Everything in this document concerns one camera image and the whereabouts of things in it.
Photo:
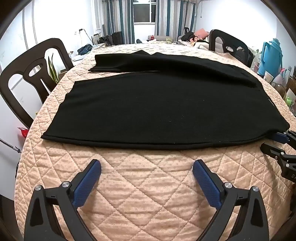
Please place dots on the black suitcase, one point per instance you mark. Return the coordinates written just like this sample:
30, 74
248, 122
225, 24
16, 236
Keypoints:
116, 38

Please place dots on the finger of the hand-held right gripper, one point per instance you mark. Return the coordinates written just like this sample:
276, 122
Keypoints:
278, 137
270, 149

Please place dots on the white paper cup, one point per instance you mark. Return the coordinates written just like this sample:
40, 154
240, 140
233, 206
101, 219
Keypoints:
268, 76

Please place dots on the window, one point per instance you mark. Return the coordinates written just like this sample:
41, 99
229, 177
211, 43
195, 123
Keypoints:
143, 11

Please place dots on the grey sofa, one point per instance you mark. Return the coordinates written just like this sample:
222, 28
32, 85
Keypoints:
161, 38

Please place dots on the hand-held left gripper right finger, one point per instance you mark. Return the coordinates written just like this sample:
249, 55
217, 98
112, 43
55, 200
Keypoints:
208, 185

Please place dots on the dark grey backpack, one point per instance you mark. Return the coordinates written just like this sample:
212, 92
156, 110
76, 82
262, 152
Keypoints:
245, 56

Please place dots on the black pants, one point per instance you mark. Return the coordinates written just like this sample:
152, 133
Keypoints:
150, 111

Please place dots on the pink pillow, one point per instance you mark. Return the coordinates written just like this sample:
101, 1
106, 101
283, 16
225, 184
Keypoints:
203, 33

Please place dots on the striped curtain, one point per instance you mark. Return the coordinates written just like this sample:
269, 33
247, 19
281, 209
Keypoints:
115, 16
171, 16

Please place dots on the small red ornament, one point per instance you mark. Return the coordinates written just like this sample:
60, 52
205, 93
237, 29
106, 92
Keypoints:
152, 37

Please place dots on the dark wooden chair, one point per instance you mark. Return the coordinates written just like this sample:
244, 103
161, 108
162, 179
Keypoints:
216, 39
13, 76

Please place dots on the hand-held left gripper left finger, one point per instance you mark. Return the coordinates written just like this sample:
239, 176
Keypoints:
86, 185

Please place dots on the green toy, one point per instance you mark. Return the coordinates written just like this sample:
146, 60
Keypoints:
290, 101

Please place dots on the blue thermos jug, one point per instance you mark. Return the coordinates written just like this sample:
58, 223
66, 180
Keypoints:
270, 58

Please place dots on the peach quilted blanket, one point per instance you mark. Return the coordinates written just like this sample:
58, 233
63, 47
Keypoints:
148, 176

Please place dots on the dark blue bag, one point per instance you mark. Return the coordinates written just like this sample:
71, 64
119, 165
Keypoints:
84, 49

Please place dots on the green potted plant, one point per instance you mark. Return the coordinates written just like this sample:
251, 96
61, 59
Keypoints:
54, 74

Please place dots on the black bag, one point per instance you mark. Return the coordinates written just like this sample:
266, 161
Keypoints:
106, 40

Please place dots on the red packet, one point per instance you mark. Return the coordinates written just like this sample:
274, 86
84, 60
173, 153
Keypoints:
23, 132

